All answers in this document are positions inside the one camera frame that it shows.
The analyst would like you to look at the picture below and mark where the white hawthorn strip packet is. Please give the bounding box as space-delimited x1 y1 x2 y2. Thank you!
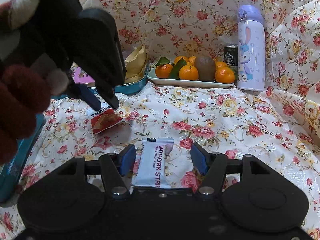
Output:
132 138 174 189

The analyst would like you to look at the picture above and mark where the blue tin snack tray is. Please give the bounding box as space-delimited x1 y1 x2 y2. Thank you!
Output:
51 60 151 100

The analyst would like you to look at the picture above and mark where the tan paper bag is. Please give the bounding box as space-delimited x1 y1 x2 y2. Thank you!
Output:
125 44 147 83

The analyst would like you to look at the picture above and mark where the red gloved left hand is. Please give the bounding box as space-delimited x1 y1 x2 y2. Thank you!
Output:
1 0 69 164

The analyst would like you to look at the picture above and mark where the pink snack packet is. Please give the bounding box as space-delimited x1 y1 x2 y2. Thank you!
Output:
73 67 95 86

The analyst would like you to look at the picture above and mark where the empty gold square tin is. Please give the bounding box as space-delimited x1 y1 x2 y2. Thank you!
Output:
0 114 46 203

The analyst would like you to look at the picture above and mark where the floral sofa cover cloth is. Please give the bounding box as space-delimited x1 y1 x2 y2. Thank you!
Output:
15 0 319 239

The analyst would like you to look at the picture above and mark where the red white hawthorn packet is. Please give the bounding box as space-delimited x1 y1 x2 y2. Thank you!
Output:
86 102 123 135

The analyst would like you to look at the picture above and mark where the purple rabbit thermos bottle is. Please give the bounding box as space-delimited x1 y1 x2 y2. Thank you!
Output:
237 5 266 92

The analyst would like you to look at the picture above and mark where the pale green fruit plate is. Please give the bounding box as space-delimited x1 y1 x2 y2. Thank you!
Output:
148 68 234 88

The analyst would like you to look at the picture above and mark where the mandarin orange front right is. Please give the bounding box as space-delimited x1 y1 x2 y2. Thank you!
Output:
215 67 235 84

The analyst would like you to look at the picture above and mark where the brown kiwi fruit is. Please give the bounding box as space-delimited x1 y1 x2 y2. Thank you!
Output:
195 56 216 82

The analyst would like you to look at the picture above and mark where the mandarin orange front left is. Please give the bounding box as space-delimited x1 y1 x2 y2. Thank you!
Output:
178 65 199 81

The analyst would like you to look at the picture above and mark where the black starbucks can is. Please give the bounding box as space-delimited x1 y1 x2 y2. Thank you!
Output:
223 43 238 75

